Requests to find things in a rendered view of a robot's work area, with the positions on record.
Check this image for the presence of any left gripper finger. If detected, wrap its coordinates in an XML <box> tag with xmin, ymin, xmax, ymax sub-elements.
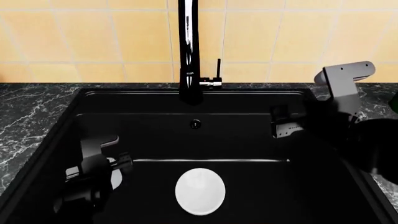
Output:
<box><xmin>64</xmin><ymin>166</ymin><xmax>83</xmax><ymax>181</ymax></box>
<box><xmin>117</xmin><ymin>151</ymin><xmax>134</xmax><ymax>170</ymax></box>

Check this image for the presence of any black chrome faucet lever handle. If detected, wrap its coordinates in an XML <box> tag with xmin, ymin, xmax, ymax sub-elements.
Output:
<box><xmin>198</xmin><ymin>58</ymin><xmax>223</xmax><ymax>90</ymax></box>

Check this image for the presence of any white cup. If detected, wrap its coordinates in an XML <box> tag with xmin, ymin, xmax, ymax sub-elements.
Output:
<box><xmin>106</xmin><ymin>156</ymin><xmax>124</xmax><ymax>190</ymax></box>

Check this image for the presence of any dark green bottle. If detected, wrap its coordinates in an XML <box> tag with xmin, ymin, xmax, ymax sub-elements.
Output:
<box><xmin>389</xmin><ymin>91</ymin><xmax>398</xmax><ymax>111</ymax></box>

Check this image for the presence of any grey right wrist camera bracket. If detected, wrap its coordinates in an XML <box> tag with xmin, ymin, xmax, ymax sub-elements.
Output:
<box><xmin>313</xmin><ymin>60</ymin><xmax>376</xmax><ymax>119</ymax></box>

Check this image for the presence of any glossy black tall faucet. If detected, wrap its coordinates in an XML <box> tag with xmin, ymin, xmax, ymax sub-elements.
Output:
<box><xmin>177</xmin><ymin>0</ymin><xmax>205</xmax><ymax>106</ymax></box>

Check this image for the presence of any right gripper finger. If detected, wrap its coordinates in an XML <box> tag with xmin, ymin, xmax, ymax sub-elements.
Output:
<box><xmin>269</xmin><ymin>105</ymin><xmax>290</xmax><ymax>123</ymax></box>
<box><xmin>271</xmin><ymin>121</ymin><xmax>303</xmax><ymax>140</ymax></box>

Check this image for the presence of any black kitchen sink basin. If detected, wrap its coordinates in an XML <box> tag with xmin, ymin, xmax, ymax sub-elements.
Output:
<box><xmin>0</xmin><ymin>87</ymin><xmax>398</xmax><ymax>224</ymax></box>

